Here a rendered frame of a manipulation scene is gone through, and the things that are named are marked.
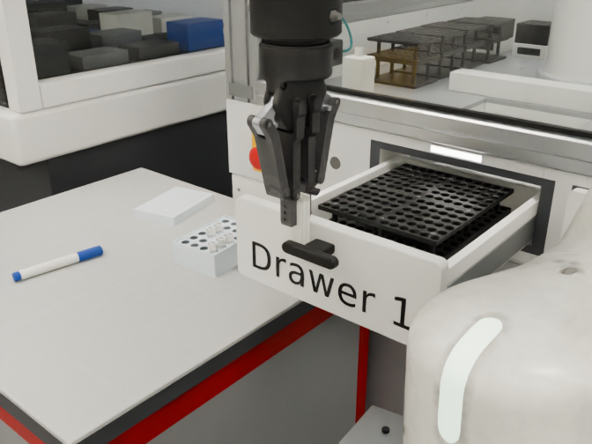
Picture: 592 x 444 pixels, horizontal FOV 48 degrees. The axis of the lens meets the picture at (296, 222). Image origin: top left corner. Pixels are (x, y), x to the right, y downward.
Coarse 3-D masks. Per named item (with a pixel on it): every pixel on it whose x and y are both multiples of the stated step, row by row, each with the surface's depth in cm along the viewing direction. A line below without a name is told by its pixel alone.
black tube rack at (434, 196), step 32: (352, 192) 92; (384, 192) 92; (416, 192) 93; (448, 192) 92; (480, 192) 92; (512, 192) 93; (352, 224) 89; (416, 224) 82; (448, 224) 82; (480, 224) 90; (448, 256) 82
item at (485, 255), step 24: (384, 168) 104; (432, 168) 105; (456, 168) 103; (336, 192) 95; (528, 192) 96; (528, 216) 89; (480, 240) 79; (504, 240) 84; (528, 240) 91; (456, 264) 74; (480, 264) 79
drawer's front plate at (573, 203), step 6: (570, 192) 85; (576, 192) 85; (582, 192) 84; (570, 198) 85; (576, 198) 85; (582, 198) 84; (570, 204) 86; (576, 204) 85; (570, 210) 86; (576, 210) 85; (570, 216) 86; (564, 222) 87; (570, 222) 86; (564, 228) 87
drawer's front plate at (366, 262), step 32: (256, 224) 82; (320, 224) 75; (256, 256) 84; (288, 256) 80; (352, 256) 74; (384, 256) 71; (416, 256) 68; (288, 288) 82; (320, 288) 79; (384, 288) 72; (416, 288) 69; (352, 320) 77; (384, 320) 74
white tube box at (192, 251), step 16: (208, 224) 107; (224, 224) 108; (176, 240) 102; (192, 240) 102; (208, 240) 102; (176, 256) 102; (192, 256) 100; (208, 256) 98; (224, 256) 99; (208, 272) 99
